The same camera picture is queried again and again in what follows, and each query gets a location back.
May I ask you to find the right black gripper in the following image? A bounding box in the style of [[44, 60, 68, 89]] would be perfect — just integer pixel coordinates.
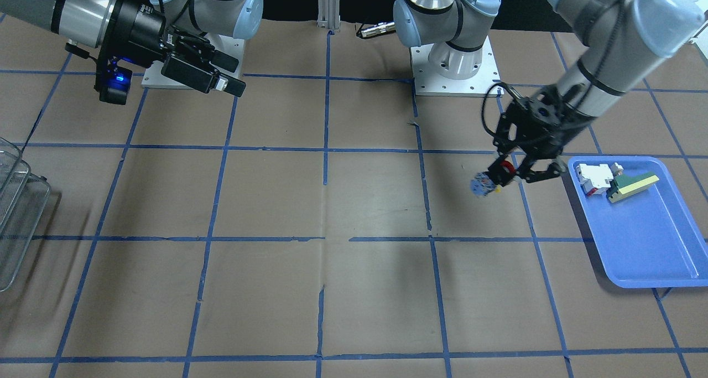
[[95, 2, 246, 105]]

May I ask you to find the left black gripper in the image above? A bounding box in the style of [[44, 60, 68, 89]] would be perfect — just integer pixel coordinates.
[[486, 85, 592, 187]]

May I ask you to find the red emergency stop button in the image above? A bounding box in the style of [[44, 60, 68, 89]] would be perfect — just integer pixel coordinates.
[[470, 171, 501, 196]]

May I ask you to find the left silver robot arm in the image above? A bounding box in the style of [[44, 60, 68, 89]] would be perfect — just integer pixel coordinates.
[[393, 0, 706, 195]]

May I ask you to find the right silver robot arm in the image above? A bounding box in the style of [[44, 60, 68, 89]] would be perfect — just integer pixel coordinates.
[[2, 0, 263, 105]]

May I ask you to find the white circuit breaker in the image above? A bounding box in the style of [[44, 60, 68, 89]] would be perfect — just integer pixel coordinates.
[[575, 163, 615, 196]]

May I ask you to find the green yellow terminal block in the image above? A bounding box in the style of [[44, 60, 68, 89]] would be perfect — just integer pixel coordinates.
[[606, 163, 660, 203]]

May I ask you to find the blue plastic tray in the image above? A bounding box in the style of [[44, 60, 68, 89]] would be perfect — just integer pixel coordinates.
[[567, 156, 707, 289]]

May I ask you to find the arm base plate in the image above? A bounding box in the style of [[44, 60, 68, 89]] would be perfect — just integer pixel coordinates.
[[409, 38, 501, 97], [142, 33, 246, 90]]

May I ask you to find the aluminium frame post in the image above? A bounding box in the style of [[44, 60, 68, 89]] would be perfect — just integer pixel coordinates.
[[317, 0, 341, 32]]

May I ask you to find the metal cable connector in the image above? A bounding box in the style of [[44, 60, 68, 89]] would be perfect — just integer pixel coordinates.
[[356, 22, 396, 39]]

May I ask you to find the wire mesh shelf basket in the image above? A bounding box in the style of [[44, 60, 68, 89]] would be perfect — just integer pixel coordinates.
[[1, 138, 51, 292]]

